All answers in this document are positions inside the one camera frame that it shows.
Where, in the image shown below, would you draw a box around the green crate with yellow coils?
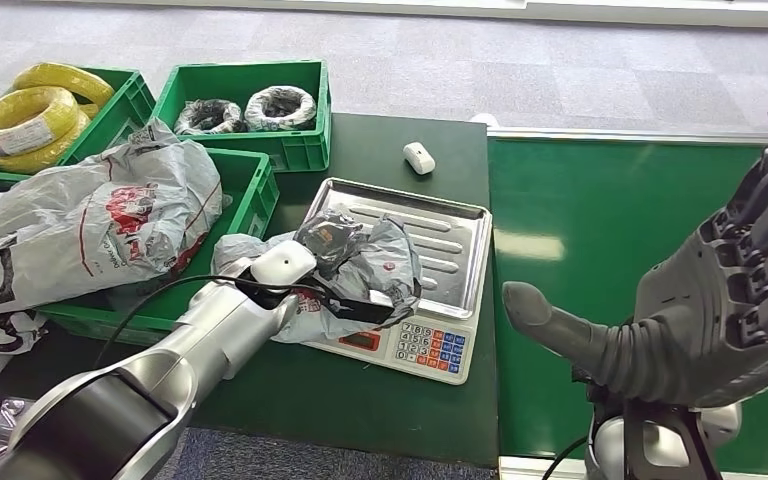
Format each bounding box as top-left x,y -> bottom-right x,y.
0,66 -> 157,184

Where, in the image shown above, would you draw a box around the large grey package red print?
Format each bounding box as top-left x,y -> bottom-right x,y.
0,119 -> 225,293

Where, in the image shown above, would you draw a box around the grey plastic package red print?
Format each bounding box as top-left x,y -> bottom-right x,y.
210,209 -> 424,345

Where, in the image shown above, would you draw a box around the small white plastic device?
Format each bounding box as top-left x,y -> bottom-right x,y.
402,141 -> 437,176

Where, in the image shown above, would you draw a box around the white package black letters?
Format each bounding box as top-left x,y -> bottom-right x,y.
0,231 -> 160,383

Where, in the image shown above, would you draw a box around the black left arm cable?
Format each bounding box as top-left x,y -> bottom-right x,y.
94,274 -> 327,367

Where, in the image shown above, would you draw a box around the white electronic scale steel tray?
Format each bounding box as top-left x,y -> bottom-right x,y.
301,176 -> 495,387

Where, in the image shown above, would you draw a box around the silver conveyor edge rail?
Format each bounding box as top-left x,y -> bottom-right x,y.
487,125 -> 768,146

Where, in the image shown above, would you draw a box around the green crate with black coils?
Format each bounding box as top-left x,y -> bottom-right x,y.
152,60 -> 333,174

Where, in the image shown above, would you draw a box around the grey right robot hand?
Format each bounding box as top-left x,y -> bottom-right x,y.
501,93 -> 768,409

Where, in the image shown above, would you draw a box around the green plastic crate holding packages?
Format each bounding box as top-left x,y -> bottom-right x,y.
31,148 -> 281,347

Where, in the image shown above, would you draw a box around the yellow cable coil white label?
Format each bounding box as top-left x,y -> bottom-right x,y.
0,86 -> 82,158

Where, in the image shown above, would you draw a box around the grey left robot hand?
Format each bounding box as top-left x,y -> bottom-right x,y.
293,210 -> 368,274

